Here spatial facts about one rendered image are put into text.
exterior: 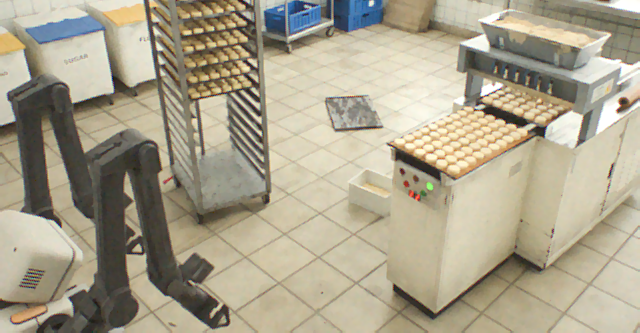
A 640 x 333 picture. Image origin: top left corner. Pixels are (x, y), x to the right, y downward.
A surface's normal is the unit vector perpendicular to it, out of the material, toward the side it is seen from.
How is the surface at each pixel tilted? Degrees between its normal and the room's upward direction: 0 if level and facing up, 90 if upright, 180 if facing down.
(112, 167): 90
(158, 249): 90
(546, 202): 90
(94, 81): 93
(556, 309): 0
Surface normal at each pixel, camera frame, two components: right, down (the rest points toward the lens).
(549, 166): -0.75, 0.33
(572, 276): 0.00, -0.87
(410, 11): -0.66, -0.03
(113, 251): 0.67, 0.36
